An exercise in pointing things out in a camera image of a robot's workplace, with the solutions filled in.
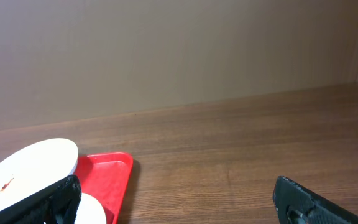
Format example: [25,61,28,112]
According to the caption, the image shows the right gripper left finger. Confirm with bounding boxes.
[0,175,81,224]

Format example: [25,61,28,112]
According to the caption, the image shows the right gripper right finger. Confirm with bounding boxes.
[273,176,358,224]

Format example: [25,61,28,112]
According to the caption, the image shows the white plate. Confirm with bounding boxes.
[74,193,107,224]
[0,138,79,211]

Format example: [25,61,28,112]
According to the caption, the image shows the white plate top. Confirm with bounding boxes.
[0,138,79,211]

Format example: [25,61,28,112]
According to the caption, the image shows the red plastic tray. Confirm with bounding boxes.
[71,152,133,223]

